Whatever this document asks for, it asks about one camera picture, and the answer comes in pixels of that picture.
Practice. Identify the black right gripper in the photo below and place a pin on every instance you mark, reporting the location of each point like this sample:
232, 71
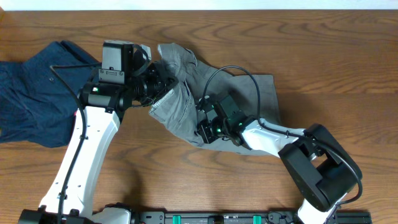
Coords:
203, 129

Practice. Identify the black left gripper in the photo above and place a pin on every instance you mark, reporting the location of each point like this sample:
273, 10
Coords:
168, 86

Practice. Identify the grey shorts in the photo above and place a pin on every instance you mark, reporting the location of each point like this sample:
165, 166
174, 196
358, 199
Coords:
177, 109

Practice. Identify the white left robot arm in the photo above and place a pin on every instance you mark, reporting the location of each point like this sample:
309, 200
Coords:
70, 197

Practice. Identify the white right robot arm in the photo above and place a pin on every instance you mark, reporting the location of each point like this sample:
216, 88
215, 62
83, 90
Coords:
322, 170

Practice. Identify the navy blue folded shorts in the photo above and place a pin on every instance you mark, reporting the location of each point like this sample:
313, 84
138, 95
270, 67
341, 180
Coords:
35, 105

